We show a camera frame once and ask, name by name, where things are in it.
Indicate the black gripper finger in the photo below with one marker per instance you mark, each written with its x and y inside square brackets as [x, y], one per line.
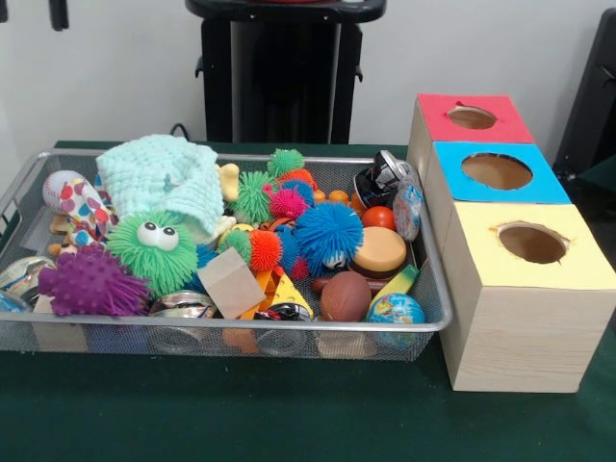
[3, 9]
[59, 14]

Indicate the mint green knitted cloth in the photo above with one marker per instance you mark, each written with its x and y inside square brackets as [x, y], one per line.
[154, 178]

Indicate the clear plastic bottle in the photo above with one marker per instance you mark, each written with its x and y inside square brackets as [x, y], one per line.
[408, 207]

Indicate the shallow clear mesh bin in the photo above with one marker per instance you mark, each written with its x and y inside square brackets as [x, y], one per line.
[144, 341]

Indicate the wooden box with three holes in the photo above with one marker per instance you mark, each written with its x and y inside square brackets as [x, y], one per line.
[520, 337]

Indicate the doll in spotted dress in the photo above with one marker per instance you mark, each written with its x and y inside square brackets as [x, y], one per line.
[86, 207]

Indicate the green spiky toy with eyes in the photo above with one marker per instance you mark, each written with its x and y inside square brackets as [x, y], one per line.
[154, 269]

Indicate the purple spiky rubber toy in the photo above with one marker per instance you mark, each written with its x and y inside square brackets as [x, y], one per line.
[89, 289]

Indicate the plain wooden block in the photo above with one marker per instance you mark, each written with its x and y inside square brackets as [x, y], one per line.
[231, 284]

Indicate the blue spiky rubber ball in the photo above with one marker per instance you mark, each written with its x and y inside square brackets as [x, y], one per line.
[327, 231]

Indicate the toy hamburger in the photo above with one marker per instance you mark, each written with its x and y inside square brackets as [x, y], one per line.
[382, 250]

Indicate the small brown football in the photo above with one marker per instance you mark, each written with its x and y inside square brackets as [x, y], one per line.
[345, 298]

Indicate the small globe ball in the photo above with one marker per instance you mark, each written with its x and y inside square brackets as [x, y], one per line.
[395, 308]

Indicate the black upright panel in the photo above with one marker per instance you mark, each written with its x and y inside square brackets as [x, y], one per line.
[592, 96]

